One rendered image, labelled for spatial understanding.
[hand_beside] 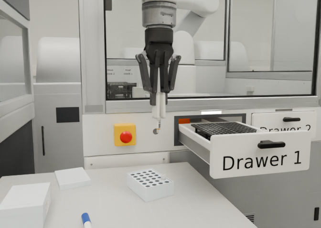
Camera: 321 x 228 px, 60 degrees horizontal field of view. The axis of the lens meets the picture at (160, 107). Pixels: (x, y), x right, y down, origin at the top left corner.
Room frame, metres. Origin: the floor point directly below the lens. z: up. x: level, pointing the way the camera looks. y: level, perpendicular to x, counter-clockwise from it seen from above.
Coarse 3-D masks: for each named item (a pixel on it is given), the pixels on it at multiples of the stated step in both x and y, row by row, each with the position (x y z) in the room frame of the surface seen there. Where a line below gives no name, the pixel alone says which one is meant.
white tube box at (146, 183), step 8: (128, 176) 0.76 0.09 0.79; (136, 176) 0.76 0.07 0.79; (144, 176) 0.75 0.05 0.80; (152, 176) 0.76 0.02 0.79; (160, 176) 0.75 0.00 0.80; (128, 184) 0.76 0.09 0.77; (136, 184) 0.72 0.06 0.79; (144, 184) 0.71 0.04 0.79; (152, 184) 0.70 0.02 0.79; (160, 184) 0.71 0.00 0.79; (168, 184) 0.70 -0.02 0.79; (136, 192) 0.72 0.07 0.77; (144, 192) 0.67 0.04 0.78; (152, 192) 0.68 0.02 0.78; (160, 192) 0.69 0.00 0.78; (168, 192) 0.70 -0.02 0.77; (144, 200) 0.67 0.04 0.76; (152, 200) 0.68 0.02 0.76
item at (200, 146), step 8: (184, 128) 0.95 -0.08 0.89; (192, 128) 1.04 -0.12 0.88; (256, 128) 0.95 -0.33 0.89; (184, 136) 0.94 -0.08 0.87; (192, 136) 0.87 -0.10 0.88; (200, 136) 0.83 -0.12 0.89; (184, 144) 0.94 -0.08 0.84; (192, 144) 0.87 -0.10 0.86; (200, 144) 0.81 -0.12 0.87; (208, 144) 0.75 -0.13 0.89; (200, 152) 0.80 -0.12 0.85; (208, 152) 0.74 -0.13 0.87; (208, 160) 0.74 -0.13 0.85
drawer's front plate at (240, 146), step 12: (264, 132) 0.72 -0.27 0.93; (276, 132) 0.72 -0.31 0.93; (288, 132) 0.73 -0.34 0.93; (300, 132) 0.74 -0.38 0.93; (216, 144) 0.68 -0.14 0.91; (228, 144) 0.69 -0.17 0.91; (240, 144) 0.69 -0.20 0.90; (252, 144) 0.70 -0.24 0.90; (288, 144) 0.73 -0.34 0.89; (300, 144) 0.74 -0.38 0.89; (216, 156) 0.68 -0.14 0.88; (240, 156) 0.69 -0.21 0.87; (252, 156) 0.70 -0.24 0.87; (264, 156) 0.71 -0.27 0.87; (288, 156) 0.73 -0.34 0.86; (300, 156) 0.74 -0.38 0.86; (216, 168) 0.68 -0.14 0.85; (240, 168) 0.69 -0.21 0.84; (252, 168) 0.70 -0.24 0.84; (264, 168) 0.71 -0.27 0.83; (276, 168) 0.72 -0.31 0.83; (288, 168) 0.73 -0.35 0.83; (300, 168) 0.74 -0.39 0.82
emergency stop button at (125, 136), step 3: (123, 132) 0.89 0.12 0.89; (126, 132) 0.89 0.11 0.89; (129, 132) 0.90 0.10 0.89; (120, 135) 0.89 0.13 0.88; (123, 135) 0.89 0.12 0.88; (126, 135) 0.89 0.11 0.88; (129, 135) 0.89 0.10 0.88; (120, 138) 0.89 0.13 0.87; (123, 138) 0.89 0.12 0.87; (126, 138) 0.89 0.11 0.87; (129, 138) 0.89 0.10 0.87; (123, 141) 0.89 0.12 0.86; (126, 141) 0.89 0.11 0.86; (129, 141) 0.90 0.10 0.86
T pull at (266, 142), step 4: (268, 140) 0.71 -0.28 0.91; (260, 144) 0.67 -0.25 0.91; (264, 144) 0.67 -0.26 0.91; (268, 144) 0.67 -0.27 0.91; (272, 144) 0.67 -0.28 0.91; (276, 144) 0.68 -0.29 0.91; (280, 144) 0.68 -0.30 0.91; (284, 144) 0.68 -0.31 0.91; (260, 148) 0.67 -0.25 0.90; (264, 148) 0.67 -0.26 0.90; (268, 148) 0.67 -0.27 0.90
